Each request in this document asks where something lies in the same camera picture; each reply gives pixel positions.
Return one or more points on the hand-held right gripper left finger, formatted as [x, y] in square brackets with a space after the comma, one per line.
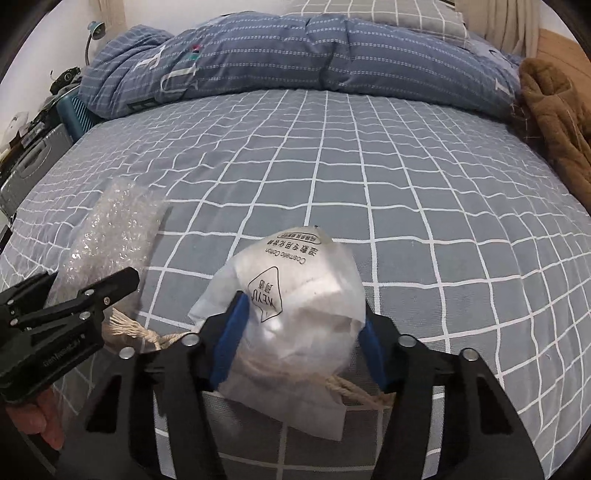
[231, 337]

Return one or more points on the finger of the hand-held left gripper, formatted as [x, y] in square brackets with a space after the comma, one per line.
[115, 284]
[27, 290]

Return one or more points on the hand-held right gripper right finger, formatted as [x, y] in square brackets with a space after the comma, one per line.
[369, 344]

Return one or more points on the clear bubble wrap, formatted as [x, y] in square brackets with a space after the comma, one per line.
[106, 230]

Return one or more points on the person's left hand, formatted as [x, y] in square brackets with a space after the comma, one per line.
[41, 415]

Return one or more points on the grey checked bed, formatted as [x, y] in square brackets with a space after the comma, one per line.
[415, 230]

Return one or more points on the grey suitcase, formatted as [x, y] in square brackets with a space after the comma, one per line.
[32, 161]

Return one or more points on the white round object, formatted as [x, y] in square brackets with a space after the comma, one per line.
[16, 122]

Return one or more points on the teal suitcase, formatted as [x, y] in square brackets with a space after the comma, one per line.
[76, 115]

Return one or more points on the black headset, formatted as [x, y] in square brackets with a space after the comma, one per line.
[64, 78]

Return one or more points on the blue desk lamp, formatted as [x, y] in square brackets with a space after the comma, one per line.
[98, 30]

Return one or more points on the beige curtain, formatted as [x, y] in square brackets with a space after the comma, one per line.
[503, 23]
[108, 11]

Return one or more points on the blue striped duvet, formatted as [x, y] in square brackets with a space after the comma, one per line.
[300, 60]

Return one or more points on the brown fleece coat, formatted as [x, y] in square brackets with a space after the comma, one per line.
[554, 106]

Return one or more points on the grey checked pillow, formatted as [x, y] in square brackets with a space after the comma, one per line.
[392, 16]

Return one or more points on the wooden headboard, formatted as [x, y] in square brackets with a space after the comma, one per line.
[568, 50]

